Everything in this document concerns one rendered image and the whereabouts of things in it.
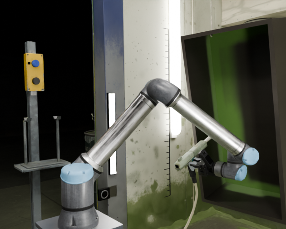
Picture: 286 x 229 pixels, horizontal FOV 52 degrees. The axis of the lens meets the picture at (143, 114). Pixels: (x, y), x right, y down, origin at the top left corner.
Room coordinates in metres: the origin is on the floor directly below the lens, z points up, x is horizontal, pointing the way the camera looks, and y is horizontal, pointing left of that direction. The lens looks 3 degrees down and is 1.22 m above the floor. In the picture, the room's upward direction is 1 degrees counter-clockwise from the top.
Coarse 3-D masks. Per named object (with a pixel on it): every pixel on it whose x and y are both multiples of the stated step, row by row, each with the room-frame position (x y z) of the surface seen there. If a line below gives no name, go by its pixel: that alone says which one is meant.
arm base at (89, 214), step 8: (64, 208) 1.32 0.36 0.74; (80, 208) 1.30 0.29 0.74; (88, 208) 1.32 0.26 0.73; (64, 216) 1.31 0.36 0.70; (72, 216) 1.30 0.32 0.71; (80, 216) 1.30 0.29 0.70; (88, 216) 1.32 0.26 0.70; (96, 216) 1.38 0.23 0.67; (64, 224) 1.29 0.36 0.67; (72, 224) 1.30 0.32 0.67; (80, 224) 1.29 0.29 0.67; (88, 224) 1.30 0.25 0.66; (96, 224) 1.34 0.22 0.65
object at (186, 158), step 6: (210, 138) 2.01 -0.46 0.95; (198, 144) 1.92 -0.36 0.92; (204, 144) 1.94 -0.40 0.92; (192, 150) 1.87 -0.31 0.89; (198, 150) 1.89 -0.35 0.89; (186, 156) 1.82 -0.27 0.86; (192, 156) 1.85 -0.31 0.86; (180, 162) 1.77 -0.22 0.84; (186, 162) 1.80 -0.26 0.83; (180, 168) 1.77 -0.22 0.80; (192, 174) 1.86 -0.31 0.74; (192, 180) 1.89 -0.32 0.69
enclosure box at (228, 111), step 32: (224, 32) 2.13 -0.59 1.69; (256, 32) 1.97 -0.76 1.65; (192, 64) 2.08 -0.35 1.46; (224, 64) 2.19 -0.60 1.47; (256, 64) 2.02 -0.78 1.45; (192, 96) 2.07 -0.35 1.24; (224, 96) 2.24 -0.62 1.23; (256, 96) 2.06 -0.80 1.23; (192, 128) 2.07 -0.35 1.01; (256, 128) 2.11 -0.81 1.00; (224, 160) 2.36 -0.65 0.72; (224, 192) 2.23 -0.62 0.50; (256, 192) 2.15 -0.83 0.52
